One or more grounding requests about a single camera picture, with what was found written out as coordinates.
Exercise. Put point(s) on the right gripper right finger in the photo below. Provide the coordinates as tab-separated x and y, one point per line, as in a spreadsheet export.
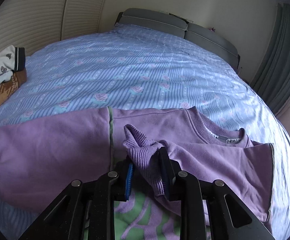
168	170

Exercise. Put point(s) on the purple sweatshirt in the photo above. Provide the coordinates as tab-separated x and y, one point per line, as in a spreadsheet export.
39	158

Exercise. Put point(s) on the teal curtain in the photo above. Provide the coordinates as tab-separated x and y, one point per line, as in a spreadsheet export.
272	80

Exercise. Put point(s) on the white patterned garment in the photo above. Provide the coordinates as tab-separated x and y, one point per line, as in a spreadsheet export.
12	60

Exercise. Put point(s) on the brown plaid garment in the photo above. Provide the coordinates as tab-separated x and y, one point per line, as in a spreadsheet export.
10	87

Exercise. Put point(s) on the grey padded headboard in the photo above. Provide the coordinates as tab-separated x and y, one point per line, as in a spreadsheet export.
180	27

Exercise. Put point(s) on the cream louvered wardrobe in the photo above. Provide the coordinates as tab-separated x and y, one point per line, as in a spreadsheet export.
33	24

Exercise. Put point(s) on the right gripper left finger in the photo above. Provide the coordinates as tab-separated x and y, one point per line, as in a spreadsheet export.
123	183

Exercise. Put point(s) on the blue floral bed sheet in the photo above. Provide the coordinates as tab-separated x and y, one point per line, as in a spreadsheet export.
134	68

